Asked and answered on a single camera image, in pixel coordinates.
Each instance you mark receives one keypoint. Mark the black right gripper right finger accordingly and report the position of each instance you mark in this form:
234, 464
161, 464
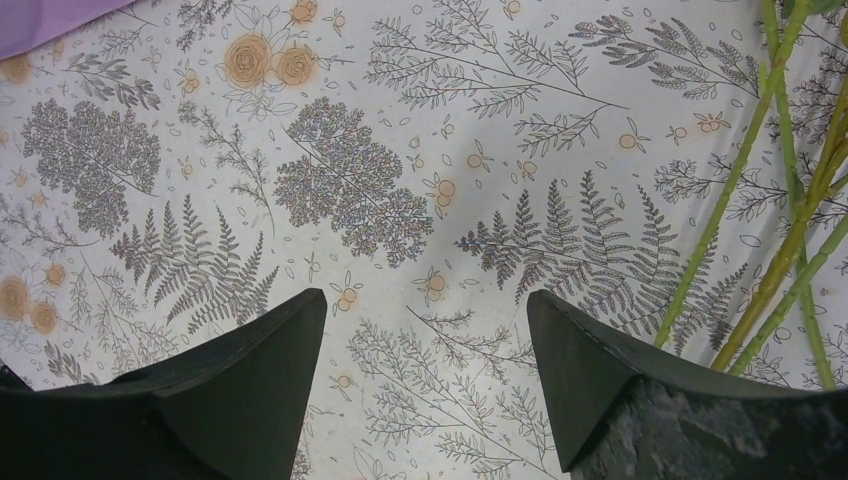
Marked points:
620, 408

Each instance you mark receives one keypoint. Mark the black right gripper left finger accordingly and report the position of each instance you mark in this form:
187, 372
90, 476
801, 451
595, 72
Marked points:
230, 408

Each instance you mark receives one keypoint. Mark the yellow fake flower bunch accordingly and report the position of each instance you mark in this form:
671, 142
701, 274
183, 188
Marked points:
742, 345

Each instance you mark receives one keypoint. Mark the white fake flower stem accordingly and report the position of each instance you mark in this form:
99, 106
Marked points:
743, 173

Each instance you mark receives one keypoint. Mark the pink and purple wrapping paper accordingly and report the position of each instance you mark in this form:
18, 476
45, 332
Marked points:
27, 24

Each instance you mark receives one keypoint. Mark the floral patterned tablecloth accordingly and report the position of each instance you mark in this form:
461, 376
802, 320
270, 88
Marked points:
174, 170

